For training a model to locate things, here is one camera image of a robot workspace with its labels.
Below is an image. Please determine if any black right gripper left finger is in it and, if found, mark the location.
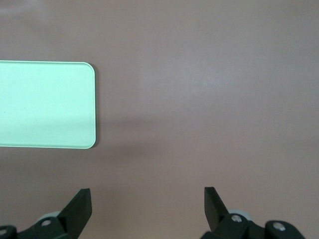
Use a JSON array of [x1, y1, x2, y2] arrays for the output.
[[17, 188, 93, 239]]

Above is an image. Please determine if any light green rectangular tray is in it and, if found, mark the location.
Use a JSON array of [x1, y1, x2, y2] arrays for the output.
[[0, 61, 97, 149]]

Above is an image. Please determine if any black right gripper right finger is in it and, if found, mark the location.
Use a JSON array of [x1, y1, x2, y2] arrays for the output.
[[203, 186, 304, 239]]

